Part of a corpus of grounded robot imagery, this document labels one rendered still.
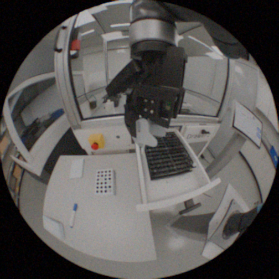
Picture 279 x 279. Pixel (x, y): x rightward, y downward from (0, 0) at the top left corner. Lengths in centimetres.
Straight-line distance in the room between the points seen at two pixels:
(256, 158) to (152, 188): 314
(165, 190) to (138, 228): 19
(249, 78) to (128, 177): 207
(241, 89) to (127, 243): 209
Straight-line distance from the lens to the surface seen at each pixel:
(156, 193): 32
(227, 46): 23
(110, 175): 42
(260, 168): 333
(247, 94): 184
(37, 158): 73
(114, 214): 40
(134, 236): 40
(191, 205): 27
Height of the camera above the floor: 114
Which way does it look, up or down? 41 degrees down
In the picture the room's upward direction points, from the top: straight up
